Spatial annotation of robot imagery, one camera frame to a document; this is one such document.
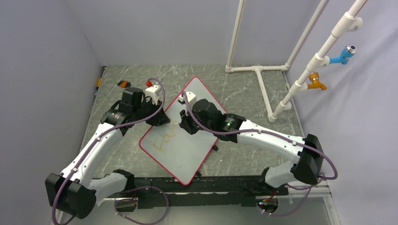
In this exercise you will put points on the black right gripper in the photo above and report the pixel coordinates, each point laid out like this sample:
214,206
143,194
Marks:
186,123

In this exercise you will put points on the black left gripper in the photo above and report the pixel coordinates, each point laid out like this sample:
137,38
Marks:
160,119

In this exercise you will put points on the red-framed whiteboard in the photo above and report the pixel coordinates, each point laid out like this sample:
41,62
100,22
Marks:
178,152

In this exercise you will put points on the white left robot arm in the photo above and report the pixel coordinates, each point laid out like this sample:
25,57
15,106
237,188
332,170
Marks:
74,190

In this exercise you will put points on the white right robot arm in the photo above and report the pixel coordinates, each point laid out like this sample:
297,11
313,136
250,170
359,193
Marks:
304,154

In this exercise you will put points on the orange black tool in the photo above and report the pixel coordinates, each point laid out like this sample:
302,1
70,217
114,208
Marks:
124,84

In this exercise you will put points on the orange faucet valve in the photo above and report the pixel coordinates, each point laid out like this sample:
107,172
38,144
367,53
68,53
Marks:
315,82

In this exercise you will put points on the blue faucet valve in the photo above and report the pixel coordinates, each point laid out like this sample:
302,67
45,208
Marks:
345,55

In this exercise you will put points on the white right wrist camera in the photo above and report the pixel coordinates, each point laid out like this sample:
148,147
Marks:
188,99

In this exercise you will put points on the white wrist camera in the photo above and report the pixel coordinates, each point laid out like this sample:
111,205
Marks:
153,93
188,99

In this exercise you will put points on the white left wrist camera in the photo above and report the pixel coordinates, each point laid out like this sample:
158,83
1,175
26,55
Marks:
153,93

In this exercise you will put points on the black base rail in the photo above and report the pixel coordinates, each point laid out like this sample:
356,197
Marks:
244,190

